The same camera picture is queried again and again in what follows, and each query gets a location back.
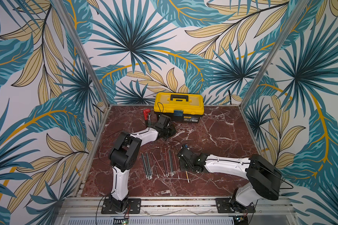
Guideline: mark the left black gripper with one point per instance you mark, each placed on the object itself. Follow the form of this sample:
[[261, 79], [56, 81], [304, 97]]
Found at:
[[173, 131]]

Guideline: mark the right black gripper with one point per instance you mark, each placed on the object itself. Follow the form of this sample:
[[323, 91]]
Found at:
[[184, 154]]

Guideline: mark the red capped pencil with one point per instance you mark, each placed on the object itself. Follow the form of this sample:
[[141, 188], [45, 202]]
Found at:
[[163, 173]]

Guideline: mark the yellow black toolbox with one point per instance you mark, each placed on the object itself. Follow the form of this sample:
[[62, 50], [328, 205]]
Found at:
[[180, 107]]

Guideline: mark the green pencil with eraser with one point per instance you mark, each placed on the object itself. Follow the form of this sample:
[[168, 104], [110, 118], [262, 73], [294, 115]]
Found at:
[[150, 168]]

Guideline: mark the dark blue printed pencil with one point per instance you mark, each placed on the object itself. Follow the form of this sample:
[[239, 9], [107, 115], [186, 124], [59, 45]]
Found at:
[[147, 154]]

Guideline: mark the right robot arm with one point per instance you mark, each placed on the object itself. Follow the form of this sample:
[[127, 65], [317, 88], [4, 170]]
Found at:
[[264, 179]]

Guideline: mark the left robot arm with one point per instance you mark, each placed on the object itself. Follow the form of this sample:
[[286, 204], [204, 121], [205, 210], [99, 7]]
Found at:
[[125, 153]]

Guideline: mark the red object behind toolbox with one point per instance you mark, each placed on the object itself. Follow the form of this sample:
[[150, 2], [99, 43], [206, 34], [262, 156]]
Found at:
[[147, 113]]

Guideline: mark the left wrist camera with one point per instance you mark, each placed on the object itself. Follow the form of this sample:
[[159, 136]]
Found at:
[[163, 121]]

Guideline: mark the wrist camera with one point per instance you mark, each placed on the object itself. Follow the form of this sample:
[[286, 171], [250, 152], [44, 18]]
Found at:
[[186, 146], [163, 121]]

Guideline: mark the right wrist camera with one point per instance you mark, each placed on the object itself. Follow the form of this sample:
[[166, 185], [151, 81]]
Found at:
[[186, 146]]

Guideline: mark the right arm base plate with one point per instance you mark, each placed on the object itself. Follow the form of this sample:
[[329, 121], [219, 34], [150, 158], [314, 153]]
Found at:
[[227, 205]]

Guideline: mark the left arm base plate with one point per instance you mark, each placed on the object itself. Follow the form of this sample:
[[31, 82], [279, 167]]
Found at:
[[128, 205]]

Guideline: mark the aluminium front rail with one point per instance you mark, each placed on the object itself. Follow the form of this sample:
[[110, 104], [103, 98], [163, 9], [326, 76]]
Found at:
[[172, 206]]

